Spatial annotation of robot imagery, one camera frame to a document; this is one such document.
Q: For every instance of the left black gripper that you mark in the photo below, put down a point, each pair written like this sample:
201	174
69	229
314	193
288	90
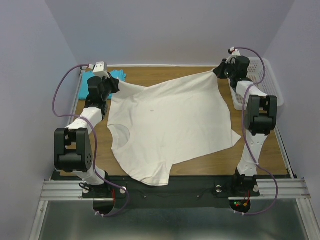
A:
113	82

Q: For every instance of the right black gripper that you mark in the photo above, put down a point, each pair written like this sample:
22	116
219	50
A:
218	71

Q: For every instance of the white t-shirt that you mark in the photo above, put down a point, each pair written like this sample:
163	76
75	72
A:
156	127

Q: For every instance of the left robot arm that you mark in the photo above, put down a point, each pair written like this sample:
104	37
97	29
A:
72	144

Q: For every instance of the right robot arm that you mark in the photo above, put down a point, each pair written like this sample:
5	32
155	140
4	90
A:
259	118

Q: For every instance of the white plastic basket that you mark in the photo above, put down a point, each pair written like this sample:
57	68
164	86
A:
269	85

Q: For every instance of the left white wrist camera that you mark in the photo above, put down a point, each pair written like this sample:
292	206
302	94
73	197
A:
99	69

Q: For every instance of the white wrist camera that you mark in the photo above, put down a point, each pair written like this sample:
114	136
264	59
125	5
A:
99	69
233	53

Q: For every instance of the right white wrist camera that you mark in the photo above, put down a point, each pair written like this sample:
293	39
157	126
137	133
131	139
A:
233	53

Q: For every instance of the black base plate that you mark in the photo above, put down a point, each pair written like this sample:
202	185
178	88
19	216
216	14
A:
181	192

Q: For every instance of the aluminium frame rail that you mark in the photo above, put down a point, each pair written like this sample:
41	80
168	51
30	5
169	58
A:
274	215

